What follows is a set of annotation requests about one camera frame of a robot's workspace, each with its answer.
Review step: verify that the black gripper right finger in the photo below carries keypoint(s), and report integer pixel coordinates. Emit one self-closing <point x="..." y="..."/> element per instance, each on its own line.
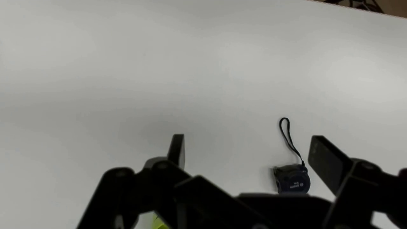
<point x="364" y="191"/>

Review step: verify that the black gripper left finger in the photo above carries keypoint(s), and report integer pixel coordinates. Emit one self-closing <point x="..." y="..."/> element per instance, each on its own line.
<point x="123" y="191"/>

